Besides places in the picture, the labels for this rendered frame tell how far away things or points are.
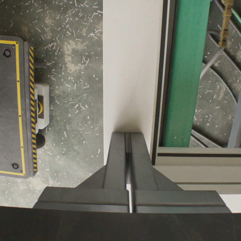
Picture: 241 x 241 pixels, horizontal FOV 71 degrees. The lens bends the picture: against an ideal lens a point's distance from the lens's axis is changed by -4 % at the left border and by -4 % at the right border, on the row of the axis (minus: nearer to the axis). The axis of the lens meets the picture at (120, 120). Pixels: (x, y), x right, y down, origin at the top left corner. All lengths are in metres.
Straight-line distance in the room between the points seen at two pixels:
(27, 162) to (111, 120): 0.88
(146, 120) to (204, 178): 0.11
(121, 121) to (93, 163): 1.13
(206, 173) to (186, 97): 0.10
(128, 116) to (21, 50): 0.76
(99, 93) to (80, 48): 0.28
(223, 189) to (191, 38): 0.17
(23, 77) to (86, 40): 0.43
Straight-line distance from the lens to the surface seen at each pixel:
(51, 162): 1.36
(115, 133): 0.15
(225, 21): 0.96
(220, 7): 1.23
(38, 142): 1.16
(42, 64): 1.09
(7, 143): 1.02
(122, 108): 0.15
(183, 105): 0.24
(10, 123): 0.96
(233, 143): 0.69
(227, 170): 0.26
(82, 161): 1.28
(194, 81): 0.24
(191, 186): 0.22
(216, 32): 1.03
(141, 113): 0.15
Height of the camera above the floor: 1.08
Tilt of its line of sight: 73 degrees down
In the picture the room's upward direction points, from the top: 177 degrees counter-clockwise
